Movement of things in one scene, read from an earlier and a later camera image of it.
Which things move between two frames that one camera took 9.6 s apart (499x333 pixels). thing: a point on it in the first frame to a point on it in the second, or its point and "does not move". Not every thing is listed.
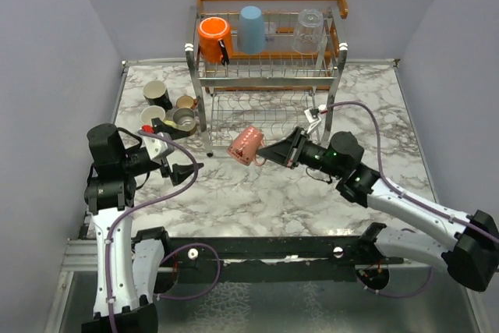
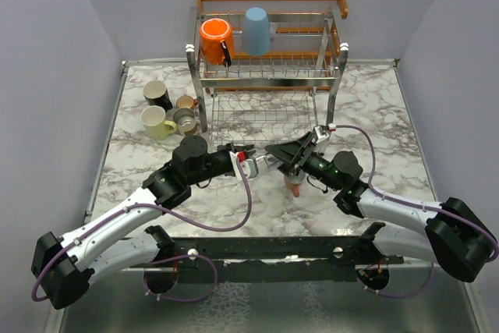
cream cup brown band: x=185 y=120 does not move
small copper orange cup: x=186 y=101 does not move
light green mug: x=154 y=111 does not move
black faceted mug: x=156 y=93 does not move
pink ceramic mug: x=245 y=145 to x=294 y=185
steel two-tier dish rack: x=281 y=91 does not move
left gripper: x=179 y=171 to x=230 y=148
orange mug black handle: x=214 y=39 does not move
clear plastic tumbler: x=308 y=35 to x=270 y=161
